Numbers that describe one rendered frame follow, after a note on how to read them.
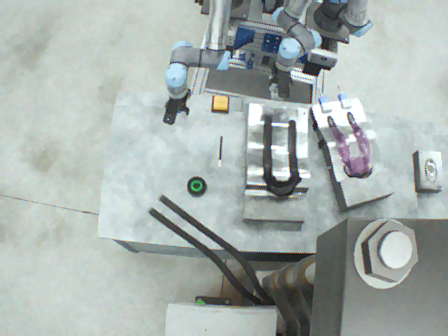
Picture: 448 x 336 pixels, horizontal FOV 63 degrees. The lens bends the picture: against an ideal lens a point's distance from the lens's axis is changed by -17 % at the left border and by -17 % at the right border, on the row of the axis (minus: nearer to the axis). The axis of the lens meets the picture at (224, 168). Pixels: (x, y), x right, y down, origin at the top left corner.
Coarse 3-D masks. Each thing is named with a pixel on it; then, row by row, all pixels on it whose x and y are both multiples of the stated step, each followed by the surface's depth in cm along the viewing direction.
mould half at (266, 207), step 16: (256, 112) 189; (256, 128) 188; (304, 128) 189; (256, 144) 186; (272, 144) 186; (304, 144) 187; (256, 160) 181; (272, 160) 181; (288, 160) 182; (304, 160) 183; (256, 176) 176; (288, 176) 177; (304, 176) 177; (256, 192) 182; (304, 192) 181; (256, 208) 180; (272, 208) 180; (288, 208) 181; (304, 208) 181
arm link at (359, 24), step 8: (352, 0) 145; (360, 0) 142; (344, 8) 168; (352, 8) 152; (360, 8) 149; (344, 16) 166; (352, 16) 160; (360, 16) 157; (368, 16) 163; (344, 24) 173; (352, 24) 165; (360, 24) 163; (368, 24) 165; (352, 32) 171; (360, 32) 168
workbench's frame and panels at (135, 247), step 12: (120, 240) 182; (156, 252) 245; (168, 252) 239; (180, 252) 232; (192, 252) 227; (216, 252) 218; (228, 252) 217; (252, 252) 202; (264, 252) 183; (276, 252) 183
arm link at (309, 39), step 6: (300, 24) 159; (294, 30) 159; (300, 30) 158; (306, 30) 159; (312, 30) 159; (294, 36) 160; (300, 36) 158; (306, 36) 157; (312, 36) 157; (318, 36) 158; (300, 42) 156; (306, 42) 157; (312, 42) 157; (318, 42) 159; (306, 48) 157; (312, 48) 159
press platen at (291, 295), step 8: (296, 264) 132; (280, 272) 133; (288, 272) 130; (280, 280) 130; (280, 288) 132; (288, 288) 129; (296, 288) 128; (288, 296) 129; (296, 296) 129; (288, 304) 130; (296, 304) 128; (296, 312) 127; (304, 312) 127; (296, 320) 129; (304, 320) 126; (304, 328) 125
